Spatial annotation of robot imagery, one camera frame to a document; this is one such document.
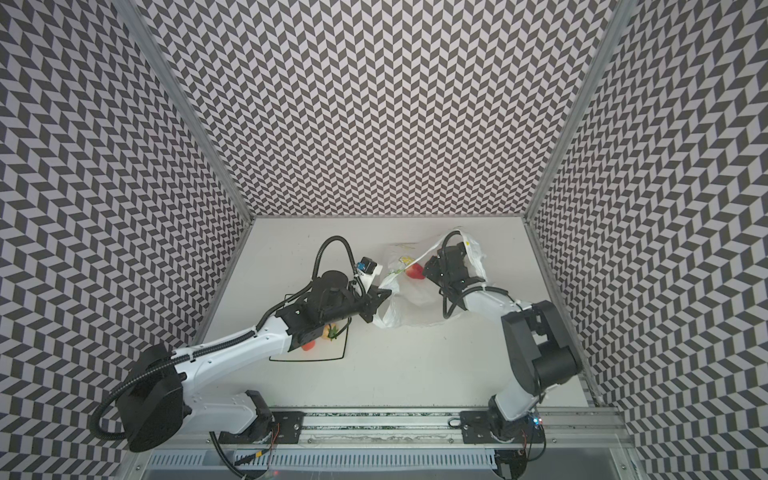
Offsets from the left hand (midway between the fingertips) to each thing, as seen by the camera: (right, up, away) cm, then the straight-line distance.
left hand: (390, 294), depth 76 cm
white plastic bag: (+5, -6, +21) cm, 22 cm away
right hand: (+13, +3, +18) cm, 22 cm away
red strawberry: (+8, +4, +22) cm, 24 cm away
